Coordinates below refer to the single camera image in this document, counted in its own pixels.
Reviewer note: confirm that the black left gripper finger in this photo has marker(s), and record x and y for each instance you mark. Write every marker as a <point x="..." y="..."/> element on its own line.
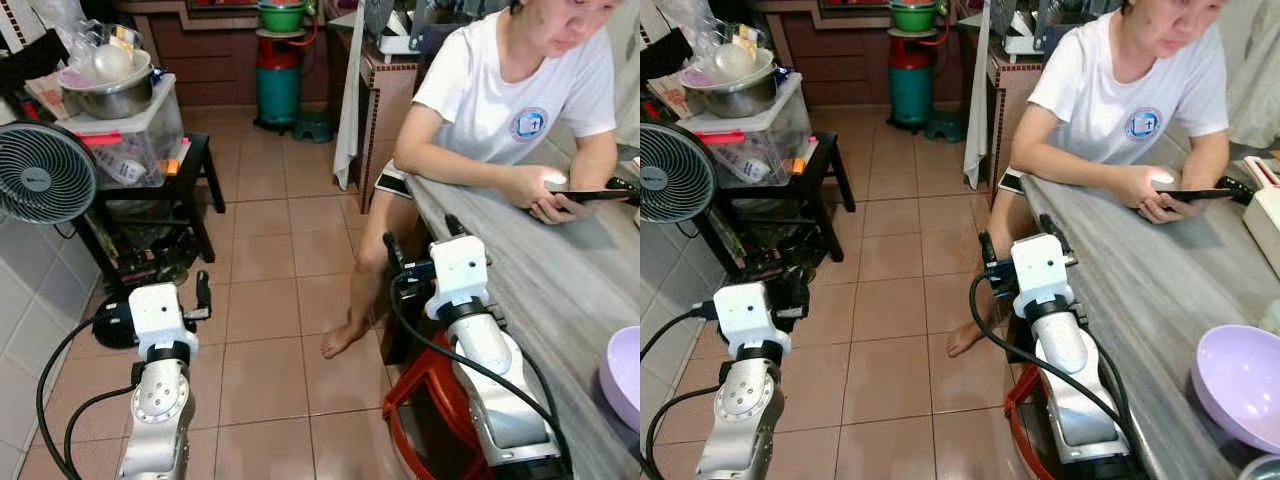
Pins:
<point x="204" y="295"/>
<point x="801" y="293"/>

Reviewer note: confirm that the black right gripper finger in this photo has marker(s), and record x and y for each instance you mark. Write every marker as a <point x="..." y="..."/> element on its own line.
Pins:
<point x="1050" y="226"/>
<point x="456" y="226"/>
<point x="987" y="252"/>
<point x="393" y="252"/>

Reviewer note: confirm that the black smartphone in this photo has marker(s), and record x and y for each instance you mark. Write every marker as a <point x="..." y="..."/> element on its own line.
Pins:
<point x="600" y="195"/>
<point x="1205" y="194"/>

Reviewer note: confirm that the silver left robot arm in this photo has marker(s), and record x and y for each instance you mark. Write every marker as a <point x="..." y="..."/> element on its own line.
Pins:
<point x="158" y="420"/>
<point x="740" y="420"/>

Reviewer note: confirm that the woman's left forearm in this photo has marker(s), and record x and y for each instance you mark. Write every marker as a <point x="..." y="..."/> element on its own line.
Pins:
<point x="595" y="160"/>
<point x="1208" y="160"/>

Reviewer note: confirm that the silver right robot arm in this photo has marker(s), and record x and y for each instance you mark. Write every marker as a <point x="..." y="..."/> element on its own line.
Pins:
<point x="1075" y="390"/>
<point x="500" y="390"/>

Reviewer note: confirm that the woman's right forearm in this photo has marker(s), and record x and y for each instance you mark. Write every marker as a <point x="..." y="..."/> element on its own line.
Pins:
<point x="460" y="170"/>
<point x="1075" y="172"/>

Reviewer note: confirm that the woman's right hand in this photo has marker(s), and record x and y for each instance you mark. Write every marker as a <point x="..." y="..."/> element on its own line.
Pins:
<point x="545" y="185"/>
<point x="1155" y="185"/>

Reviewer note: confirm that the woman's left hand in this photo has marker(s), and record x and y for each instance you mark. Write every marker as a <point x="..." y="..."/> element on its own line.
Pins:
<point x="1170" y="212"/>
<point x="562" y="212"/>

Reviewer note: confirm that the purple plastic bowl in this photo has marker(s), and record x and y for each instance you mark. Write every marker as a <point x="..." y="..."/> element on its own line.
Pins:
<point x="625" y="380"/>
<point x="1240" y="385"/>

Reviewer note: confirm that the red plastic stool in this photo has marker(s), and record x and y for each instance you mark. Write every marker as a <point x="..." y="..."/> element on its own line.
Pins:
<point x="430" y="390"/>
<point x="1025" y="420"/>

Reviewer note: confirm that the black side table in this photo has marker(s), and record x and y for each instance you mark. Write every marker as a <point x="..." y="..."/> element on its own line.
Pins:
<point x="190" y="165"/>
<point x="820" y="165"/>

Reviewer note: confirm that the small green stool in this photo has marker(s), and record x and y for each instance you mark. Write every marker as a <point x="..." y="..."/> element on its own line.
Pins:
<point x="312" y="127"/>
<point x="945" y="128"/>

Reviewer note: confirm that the brown tiled counter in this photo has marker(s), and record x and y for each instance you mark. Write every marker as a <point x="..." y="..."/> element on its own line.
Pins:
<point x="1010" y="100"/>
<point x="385" y="110"/>

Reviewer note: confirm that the white hanging towel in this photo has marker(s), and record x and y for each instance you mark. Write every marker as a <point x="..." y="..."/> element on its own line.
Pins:
<point x="977" y="110"/>
<point x="348" y="110"/>

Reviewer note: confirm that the dark grey electric fan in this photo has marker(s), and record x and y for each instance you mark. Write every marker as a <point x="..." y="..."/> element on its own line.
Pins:
<point x="675" y="175"/>
<point x="40" y="175"/>

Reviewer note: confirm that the woman in white t-shirt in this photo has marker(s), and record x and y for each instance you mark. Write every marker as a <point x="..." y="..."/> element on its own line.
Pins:
<point x="500" y="90"/>
<point x="1110" y="90"/>

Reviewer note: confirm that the small black object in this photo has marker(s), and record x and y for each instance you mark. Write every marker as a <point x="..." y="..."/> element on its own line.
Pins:
<point x="625" y="186"/>
<point x="1240" y="190"/>

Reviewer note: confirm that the clear plastic storage box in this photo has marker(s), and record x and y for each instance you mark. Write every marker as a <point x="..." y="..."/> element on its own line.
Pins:
<point x="760" y="145"/>
<point x="130" y="150"/>

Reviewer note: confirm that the teal gas cylinder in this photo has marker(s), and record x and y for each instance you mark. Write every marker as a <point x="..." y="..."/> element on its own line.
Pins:
<point x="912" y="90"/>
<point x="277" y="90"/>

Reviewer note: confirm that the large steel bowl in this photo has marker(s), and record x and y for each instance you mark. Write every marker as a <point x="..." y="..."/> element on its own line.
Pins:
<point x="740" y="98"/>
<point x="115" y="100"/>

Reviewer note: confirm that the grey dish rack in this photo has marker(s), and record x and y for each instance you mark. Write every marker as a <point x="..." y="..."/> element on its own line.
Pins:
<point x="1060" y="20"/>
<point x="435" y="20"/>

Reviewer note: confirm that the white box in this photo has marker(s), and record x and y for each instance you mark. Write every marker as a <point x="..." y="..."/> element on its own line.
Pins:
<point x="1265" y="225"/>

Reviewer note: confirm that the grey hanging cloth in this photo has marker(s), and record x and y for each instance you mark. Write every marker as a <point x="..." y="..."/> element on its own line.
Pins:
<point x="628" y="60"/>
<point x="1250" y="60"/>

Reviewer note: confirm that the brown wooden cabinet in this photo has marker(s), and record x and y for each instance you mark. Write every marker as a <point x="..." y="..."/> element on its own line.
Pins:
<point x="850" y="55"/>
<point x="215" y="55"/>

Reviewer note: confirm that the clear plastic bag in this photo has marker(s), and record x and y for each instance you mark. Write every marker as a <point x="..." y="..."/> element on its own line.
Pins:
<point x="110" y="60"/>
<point x="735" y="60"/>

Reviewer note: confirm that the green plastic basin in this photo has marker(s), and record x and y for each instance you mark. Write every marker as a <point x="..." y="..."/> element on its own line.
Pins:
<point x="914" y="17"/>
<point x="282" y="17"/>

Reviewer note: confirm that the black bag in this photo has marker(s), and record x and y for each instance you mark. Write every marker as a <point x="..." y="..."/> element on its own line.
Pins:
<point x="30" y="60"/>
<point x="662" y="55"/>

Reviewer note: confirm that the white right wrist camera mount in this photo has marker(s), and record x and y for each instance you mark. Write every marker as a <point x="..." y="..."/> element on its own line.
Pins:
<point x="1040" y="268"/>
<point x="460" y="275"/>

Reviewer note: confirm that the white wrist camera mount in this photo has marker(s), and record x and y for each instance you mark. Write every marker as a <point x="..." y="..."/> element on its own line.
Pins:
<point x="160" y="315"/>
<point x="1040" y="268"/>
<point x="460" y="275"/>
<point x="750" y="312"/>

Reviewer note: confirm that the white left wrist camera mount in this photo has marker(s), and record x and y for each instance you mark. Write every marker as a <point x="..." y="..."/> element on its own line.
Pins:
<point x="750" y="312"/>
<point x="160" y="315"/>

